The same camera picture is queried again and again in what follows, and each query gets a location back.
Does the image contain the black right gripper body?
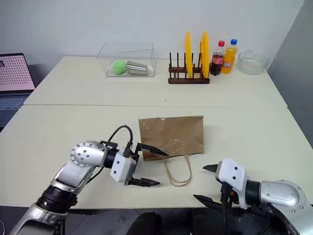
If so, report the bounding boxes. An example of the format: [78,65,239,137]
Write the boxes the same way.
[219,181,240,204]

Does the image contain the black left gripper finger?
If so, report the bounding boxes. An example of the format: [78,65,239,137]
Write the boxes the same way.
[139,143,170,157]
[128,178,161,188]

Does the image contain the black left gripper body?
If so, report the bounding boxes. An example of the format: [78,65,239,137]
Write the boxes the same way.
[123,143,143,187]

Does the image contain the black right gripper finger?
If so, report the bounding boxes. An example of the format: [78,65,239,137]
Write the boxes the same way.
[193,194,224,211]
[202,163,222,174]

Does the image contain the brown paper bag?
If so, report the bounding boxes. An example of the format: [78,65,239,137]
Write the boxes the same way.
[138,115,205,188]

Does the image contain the dark rounded shape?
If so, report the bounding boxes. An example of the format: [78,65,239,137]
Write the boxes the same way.
[126,211,162,235]

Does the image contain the dark wooden plate rack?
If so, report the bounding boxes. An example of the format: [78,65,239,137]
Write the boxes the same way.
[167,51,211,85]

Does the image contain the stacked steel cups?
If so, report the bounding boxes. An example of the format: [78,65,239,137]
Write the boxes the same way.
[126,61,150,75]

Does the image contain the green ball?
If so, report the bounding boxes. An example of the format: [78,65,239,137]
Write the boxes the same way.
[112,60,128,75]

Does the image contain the clear plastic box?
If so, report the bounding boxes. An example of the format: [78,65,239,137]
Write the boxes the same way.
[96,42,157,78]

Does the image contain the yellow plate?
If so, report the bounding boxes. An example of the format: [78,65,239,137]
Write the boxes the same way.
[199,31,211,78]
[184,31,194,78]

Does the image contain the cola bottle red cap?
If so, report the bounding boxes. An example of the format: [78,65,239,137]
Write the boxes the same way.
[210,40,226,76]

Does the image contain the orange soda bottle blue cap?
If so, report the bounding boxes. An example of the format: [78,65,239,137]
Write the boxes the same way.
[221,38,239,75]

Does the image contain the clear glass bowl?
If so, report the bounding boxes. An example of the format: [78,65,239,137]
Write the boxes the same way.
[238,49,269,75]

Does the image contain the open laptop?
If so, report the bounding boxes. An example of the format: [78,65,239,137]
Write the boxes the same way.
[0,52,36,133]

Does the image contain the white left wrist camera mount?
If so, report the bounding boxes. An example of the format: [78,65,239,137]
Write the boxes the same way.
[109,152,137,183]

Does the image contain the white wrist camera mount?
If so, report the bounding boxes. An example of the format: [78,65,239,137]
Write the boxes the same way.
[214,158,249,210]
[109,152,137,183]

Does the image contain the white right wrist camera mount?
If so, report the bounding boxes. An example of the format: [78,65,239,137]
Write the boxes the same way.
[214,158,249,210]

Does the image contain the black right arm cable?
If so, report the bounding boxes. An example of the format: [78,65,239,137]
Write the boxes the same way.
[220,183,233,235]

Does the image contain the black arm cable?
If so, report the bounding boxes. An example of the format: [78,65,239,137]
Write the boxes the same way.
[220,183,233,235]
[106,125,134,157]

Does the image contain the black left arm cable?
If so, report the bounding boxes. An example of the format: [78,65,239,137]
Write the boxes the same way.
[106,125,134,157]

